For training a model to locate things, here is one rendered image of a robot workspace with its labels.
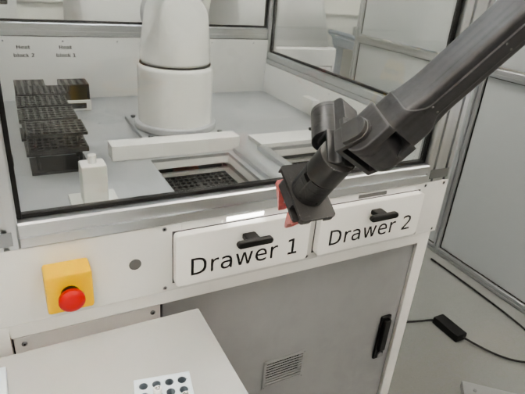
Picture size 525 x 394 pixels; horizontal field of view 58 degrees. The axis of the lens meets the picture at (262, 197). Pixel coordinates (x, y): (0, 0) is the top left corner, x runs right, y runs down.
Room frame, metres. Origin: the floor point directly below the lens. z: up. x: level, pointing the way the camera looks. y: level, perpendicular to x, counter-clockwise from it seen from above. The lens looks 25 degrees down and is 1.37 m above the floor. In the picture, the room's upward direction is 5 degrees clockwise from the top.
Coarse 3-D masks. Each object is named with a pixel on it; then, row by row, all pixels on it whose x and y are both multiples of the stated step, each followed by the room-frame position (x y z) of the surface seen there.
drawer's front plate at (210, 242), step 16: (224, 224) 0.79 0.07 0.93; (240, 224) 0.80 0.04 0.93; (256, 224) 0.81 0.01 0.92; (272, 224) 0.83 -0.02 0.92; (304, 224) 0.86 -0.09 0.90; (176, 240) 0.73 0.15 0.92; (192, 240) 0.75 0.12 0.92; (208, 240) 0.76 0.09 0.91; (224, 240) 0.78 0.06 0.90; (240, 240) 0.79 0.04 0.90; (288, 240) 0.85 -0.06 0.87; (304, 240) 0.87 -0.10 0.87; (176, 256) 0.73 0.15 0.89; (192, 256) 0.75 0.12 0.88; (208, 256) 0.76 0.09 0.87; (240, 256) 0.79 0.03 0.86; (272, 256) 0.83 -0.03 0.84; (288, 256) 0.85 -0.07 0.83; (304, 256) 0.87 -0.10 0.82; (176, 272) 0.73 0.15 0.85; (208, 272) 0.76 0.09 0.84; (224, 272) 0.78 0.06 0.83; (240, 272) 0.80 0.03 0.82
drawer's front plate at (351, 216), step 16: (416, 192) 1.02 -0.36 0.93; (336, 208) 0.90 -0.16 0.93; (352, 208) 0.92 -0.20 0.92; (368, 208) 0.95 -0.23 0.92; (384, 208) 0.97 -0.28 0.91; (400, 208) 0.99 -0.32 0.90; (416, 208) 1.02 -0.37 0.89; (320, 224) 0.89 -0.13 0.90; (336, 224) 0.91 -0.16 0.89; (352, 224) 0.93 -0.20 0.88; (368, 224) 0.95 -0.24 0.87; (400, 224) 1.00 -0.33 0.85; (416, 224) 1.03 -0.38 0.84; (320, 240) 0.89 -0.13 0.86; (336, 240) 0.91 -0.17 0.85; (368, 240) 0.95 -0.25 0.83
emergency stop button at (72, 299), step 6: (72, 288) 0.60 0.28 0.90; (66, 294) 0.59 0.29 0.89; (72, 294) 0.59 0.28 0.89; (78, 294) 0.60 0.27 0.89; (60, 300) 0.59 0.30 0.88; (66, 300) 0.59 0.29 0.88; (72, 300) 0.59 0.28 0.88; (78, 300) 0.60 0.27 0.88; (84, 300) 0.60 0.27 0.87; (60, 306) 0.59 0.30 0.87; (66, 306) 0.59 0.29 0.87; (72, 306) 0.59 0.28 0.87; (78, 306) 0.60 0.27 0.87
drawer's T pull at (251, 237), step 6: (246, 234) 0.79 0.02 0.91; (252, 234) 0.79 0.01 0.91; (246, 240) 0.77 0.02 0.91; (252, 240) 0.77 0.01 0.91; (258, 240) 0.77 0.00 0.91; (264, 240) 0.78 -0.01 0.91; (270, 240) 0.78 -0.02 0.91; (240, 246) 0.75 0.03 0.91; (246, 246) 0.76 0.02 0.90; (252, 246) 0.77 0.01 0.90
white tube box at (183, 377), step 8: (160, 376) 0.53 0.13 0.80; (168, 376) 0.54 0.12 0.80; (176, 376) 0.54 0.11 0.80; (184, 376) 0.54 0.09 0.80; (136, 384) 0.52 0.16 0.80; (144, 384) 0.52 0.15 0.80; (152, 384) 0.52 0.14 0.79; (160, 384) 0.52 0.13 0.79; (168, 384) 0.53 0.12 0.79; (176, 384) 0.52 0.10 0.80; (184, 384) 0.52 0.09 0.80; (136, 392) 0.50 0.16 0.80; (144, 392) 0.50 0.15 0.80; (152, 392) 0.50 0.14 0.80; (168, 392) 0.51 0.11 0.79; (176, 392) 0.51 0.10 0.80; (192, 392) 0.51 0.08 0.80
